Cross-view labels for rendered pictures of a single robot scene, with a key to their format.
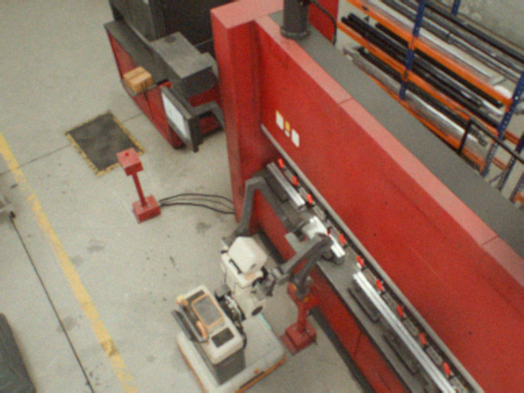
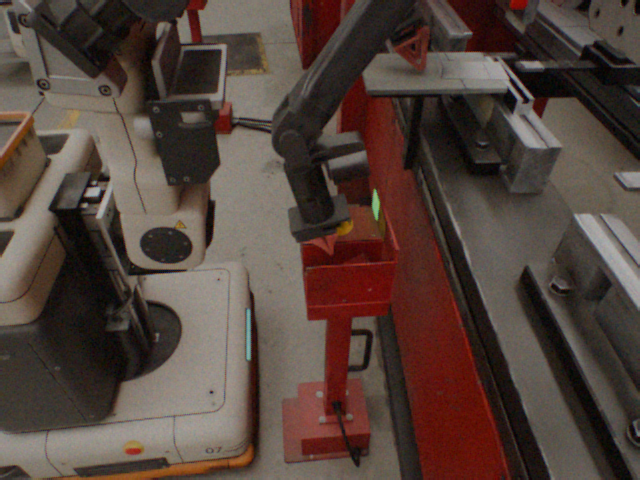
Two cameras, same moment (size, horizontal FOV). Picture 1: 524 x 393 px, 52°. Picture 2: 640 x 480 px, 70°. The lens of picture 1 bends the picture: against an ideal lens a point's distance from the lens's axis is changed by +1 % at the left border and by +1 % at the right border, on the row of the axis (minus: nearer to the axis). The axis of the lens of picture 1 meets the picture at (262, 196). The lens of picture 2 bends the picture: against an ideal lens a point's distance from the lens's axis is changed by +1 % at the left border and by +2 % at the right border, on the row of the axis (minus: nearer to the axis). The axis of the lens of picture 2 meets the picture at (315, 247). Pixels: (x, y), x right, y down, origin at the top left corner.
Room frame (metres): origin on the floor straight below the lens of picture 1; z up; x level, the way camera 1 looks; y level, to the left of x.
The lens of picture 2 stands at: (1.32, -0.50, 1.37)
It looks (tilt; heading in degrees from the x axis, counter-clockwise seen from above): 43 degrees down; 26
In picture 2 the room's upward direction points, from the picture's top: straight up
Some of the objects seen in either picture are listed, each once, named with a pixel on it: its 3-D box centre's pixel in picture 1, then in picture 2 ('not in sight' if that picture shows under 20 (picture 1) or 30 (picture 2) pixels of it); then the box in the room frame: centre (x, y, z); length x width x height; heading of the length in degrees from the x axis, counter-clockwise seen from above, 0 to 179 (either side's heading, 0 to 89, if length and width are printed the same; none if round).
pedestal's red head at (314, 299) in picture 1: (303, 291); (342, 250); (1.92, -0.27, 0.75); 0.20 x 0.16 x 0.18; 31
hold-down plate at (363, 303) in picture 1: (363, 303); (589, 359); (1.74, -0.66, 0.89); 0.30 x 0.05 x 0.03; 27
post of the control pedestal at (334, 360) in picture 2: (302, 314); (336, 354); (1.92, -0.27, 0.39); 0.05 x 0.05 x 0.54; 31
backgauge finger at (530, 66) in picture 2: not in sight; (585, 61); (2.38, -0.59, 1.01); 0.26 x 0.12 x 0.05; 117
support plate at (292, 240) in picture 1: (305, 237); (427, 72); (2.24, -0.31, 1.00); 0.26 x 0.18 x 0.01; 117
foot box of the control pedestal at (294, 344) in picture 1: (298, 335); (323, 417); (1.91, -0.24, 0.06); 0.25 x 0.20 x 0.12; 121
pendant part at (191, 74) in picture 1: (187, 100); not in sight; (3.22, 0.53, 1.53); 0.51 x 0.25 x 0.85; 31
